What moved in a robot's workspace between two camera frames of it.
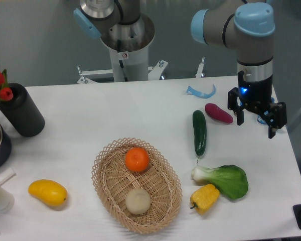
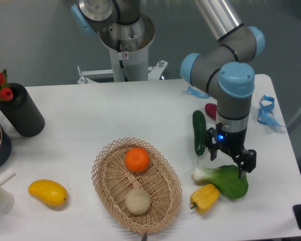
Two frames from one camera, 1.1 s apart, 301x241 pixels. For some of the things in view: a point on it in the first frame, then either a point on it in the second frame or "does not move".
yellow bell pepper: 204,198 does not move
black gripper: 257,96 → 233,143
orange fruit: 137,159 does not move
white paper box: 4,176 does not move
